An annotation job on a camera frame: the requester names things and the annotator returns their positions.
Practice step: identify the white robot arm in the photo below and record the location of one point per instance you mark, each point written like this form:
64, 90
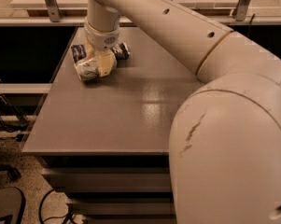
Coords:
225, 140

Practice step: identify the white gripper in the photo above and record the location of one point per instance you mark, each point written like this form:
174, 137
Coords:
102, 41

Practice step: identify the black office chair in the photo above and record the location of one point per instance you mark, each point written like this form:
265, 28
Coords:
12, 204

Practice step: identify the grey drawer cabinet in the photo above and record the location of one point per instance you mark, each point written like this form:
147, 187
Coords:
104, 144

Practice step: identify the metal railing post right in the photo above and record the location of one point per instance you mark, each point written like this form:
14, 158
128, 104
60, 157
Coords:
239, 14

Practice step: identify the metal railing post left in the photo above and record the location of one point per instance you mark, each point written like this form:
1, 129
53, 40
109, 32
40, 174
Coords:
53, 10

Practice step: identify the blue chip bag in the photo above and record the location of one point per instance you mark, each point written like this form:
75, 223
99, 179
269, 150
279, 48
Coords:
120, 51

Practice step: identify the green white 7up can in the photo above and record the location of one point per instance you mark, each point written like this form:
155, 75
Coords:
87, 69

